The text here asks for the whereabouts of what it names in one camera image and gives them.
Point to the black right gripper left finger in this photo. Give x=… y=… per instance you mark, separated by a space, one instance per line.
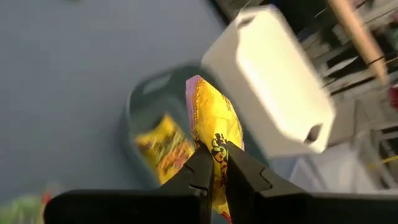
x=140 y=208

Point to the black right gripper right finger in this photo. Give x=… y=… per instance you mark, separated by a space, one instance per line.
x=295 y=208

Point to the yellow sour candy pack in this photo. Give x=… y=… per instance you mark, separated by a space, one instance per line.
x=214 y=118
x=164 y=149

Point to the green candy in clear wrapper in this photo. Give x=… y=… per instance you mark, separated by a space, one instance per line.
x=18 y=210

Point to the small teal plastic bin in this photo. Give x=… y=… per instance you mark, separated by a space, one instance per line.
x=136 y=102

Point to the white plastic bin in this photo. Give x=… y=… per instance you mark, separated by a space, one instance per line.
x=273 y=77

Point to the tan wooden beam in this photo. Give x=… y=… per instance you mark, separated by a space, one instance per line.
x=357 y=37

